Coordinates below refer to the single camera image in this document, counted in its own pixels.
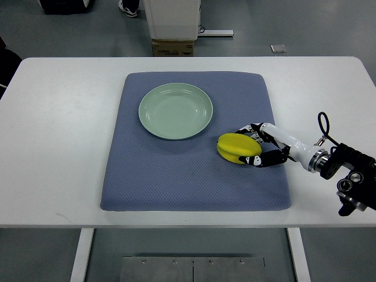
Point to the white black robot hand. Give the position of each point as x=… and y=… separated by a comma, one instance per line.
x=311, y=157

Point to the yellow starfruit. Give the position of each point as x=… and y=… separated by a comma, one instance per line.
x=233, y=145

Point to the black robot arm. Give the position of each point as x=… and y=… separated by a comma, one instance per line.
x=357, y=189

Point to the pale green plate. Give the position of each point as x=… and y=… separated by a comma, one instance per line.
x=175, y=111

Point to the white table leg right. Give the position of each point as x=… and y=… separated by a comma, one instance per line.
x=298, y=255

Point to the white table leg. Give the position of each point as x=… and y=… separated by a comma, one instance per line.
x=298, y=255
x=82, y=255

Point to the blue quilted mat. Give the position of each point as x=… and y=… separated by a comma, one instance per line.
x=147, y=173

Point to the cardboard box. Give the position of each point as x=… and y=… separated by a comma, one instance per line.
x=166, y=48

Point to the white machine cabinet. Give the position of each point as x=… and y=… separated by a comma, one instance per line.
x=173, y=19

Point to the black white shoe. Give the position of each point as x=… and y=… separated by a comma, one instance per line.
x=129, y=7

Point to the white table leg left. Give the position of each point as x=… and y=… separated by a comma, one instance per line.
x=82, y=255

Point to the black round object top left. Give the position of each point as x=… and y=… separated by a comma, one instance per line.
x=64, y=7

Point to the dark chair at left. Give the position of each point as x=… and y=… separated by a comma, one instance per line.
x=9, y=64

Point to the white floor rail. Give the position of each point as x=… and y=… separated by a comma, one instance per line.
x=215, y=33

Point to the metal base plate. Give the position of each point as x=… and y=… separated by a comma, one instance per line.
x=193, y=269

